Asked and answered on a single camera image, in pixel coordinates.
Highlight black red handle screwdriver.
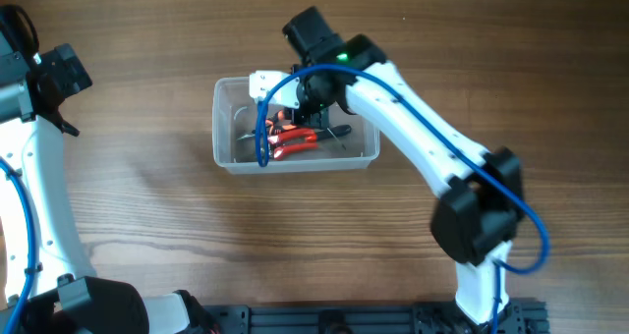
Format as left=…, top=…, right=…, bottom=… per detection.
left=314, top=125, right=352, bottom=141

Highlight red handle pruning shears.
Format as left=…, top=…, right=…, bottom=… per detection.
left=259, top=128, right=319, bottom=160

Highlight green handle screwdriver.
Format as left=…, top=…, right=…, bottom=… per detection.
left=327, top=128, right=347, bottom=150

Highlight red black handle pliers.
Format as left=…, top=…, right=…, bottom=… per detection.
left=265, top=108, right=297, bottom=135

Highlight clear plastic container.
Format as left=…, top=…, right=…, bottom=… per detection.
left=212, top=77, right=380, bottom=174

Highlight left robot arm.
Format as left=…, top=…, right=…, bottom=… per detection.
left=1, top=5, right=192, bottom=333

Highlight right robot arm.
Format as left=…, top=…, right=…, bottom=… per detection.
left=282, top=7, right=526, bottom=330

